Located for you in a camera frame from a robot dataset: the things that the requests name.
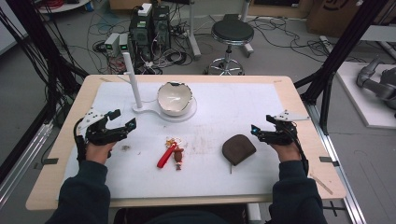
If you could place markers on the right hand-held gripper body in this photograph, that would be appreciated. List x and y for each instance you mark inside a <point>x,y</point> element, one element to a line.
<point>284,130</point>

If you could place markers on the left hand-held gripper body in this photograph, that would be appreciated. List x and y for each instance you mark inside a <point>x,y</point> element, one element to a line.
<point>97,130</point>

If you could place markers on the person's right hand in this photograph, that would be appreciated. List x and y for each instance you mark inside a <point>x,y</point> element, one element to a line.
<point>288,150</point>

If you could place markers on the person's left hand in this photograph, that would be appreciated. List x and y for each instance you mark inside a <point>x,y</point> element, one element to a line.
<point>98,150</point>

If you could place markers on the brown coin pouch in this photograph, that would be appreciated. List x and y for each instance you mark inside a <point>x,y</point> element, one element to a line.
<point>238,149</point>

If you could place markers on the white stand with pole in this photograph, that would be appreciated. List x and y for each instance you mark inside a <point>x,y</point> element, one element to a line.
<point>146,99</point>

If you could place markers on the white eggshell-shaped bowl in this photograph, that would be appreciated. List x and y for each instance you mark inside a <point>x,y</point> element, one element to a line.
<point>175,97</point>

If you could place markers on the white table mat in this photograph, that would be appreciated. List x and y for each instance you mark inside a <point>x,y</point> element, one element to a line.
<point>199,155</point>

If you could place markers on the small grey power box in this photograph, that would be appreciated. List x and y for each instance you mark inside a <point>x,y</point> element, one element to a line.
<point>123,43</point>
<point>111,44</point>

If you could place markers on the black computer tower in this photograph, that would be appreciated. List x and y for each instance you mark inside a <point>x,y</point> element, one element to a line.
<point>162,28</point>
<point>140,34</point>

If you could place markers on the white floor board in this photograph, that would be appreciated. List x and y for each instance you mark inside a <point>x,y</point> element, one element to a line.
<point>367,96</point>

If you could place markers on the black round stool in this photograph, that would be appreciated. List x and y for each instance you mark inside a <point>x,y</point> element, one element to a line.
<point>232,37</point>

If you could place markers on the person's lap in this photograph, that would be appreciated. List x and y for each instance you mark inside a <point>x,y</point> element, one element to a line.
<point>183,216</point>

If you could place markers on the cardboard box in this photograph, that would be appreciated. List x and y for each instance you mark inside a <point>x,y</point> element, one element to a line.
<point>337,15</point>

